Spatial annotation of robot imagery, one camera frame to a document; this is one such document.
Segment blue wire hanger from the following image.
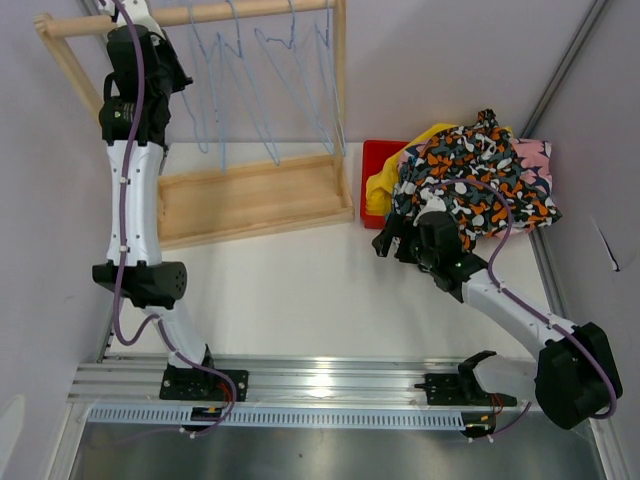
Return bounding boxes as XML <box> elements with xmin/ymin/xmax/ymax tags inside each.
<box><xmin>314</xmin><ymin>1</ymin><xmax>346</xmax><ymax>155</ymax></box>
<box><xmin>179</xmin><ymin>1</ymin><xmax>220</xmax><ymax>154</ymax></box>
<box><xmin>217</xmin><ymin>1</ymin><xmax>281</xmax><ymax>167</ymax></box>
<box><xmin>211</xmin><ymin>33</ymin><xmax>229</xmax><ymax>174</ymax></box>
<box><xmin>254</xmin><ymin>1</ymin><xmax>335</xmax><ymax>154</ymax></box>

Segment yellow shorts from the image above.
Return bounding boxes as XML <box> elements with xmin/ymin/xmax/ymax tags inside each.
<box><xmin>366</xmin><ymin>110</ymin><xmax>533</xmax><ymax>246</ymax></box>

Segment orange black camo shorts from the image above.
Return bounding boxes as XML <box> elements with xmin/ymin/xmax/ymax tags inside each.
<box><xmin>390</xmin><ymin>109</ymin><xmax>562</xmax><ymax>250</ymax></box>

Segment pink shark print shorts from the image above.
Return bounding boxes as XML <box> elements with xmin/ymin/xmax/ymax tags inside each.
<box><xmin>511</xmin><ymin>138</ymin><xmax>553</xmax><ymax>200</ymax></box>

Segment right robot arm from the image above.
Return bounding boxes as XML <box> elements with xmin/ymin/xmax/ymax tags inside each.
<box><xmin>372</xmin><ymin>212</ymin><xmax>623</xmax><ymax>430</ymax></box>

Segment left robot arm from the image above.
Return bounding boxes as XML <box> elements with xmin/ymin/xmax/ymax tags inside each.
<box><xmin>92</xmin><ymin>25</ymin><xmax>249</xmax><ymax>403</ymax></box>

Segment red plastic bin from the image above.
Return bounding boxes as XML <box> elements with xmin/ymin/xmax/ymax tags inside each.
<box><xmin>360</xmin><ymin>139</ymin><xmax>408</xmax><ymax>230</ymax></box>

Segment wooden clothes rack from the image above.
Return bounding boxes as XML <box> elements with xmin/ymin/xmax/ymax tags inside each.
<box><xmin>34</xmin><ymin>1</ymin><xmax>354</xmax><ymax>252</ymax></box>

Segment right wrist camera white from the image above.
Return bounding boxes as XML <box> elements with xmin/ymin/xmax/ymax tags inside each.
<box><xmin>413</xmin><ymin>189</ymin><xmax>447</xmax><ymax>226</ymax></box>

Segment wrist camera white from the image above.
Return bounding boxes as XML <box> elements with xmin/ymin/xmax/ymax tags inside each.
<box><xmin>97</xmin><ymin>0</ymin><xmax>166</xmax><ymax>39</ymax></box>
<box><xmin>413</xmin><ymin>189</ymin><xmax>447</xmax><ymax>226</ymax></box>

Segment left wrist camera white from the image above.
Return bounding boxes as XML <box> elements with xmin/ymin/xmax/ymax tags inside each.
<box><xmin>97</xmin><ymin>0</ymin><xmax>166</xmax><ymax>39</ymax></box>

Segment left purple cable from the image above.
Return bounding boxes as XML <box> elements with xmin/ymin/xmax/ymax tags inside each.
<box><xmin>99</xmin><ymin>0</ymin><xmax>238</xmax><ymax>439</ymax></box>

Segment aluminium mounting rail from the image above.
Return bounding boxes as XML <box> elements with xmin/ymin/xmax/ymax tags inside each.
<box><xmin>67</xmin><ymin>353</ymin><xmax>461</xmax><ymax>409</ymax></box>

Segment grey cable duct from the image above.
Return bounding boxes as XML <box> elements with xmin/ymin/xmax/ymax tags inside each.
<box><xmin>87</xmin><ymin>404</ymin><xmax>466</xmax><ymax>431</ymax></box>

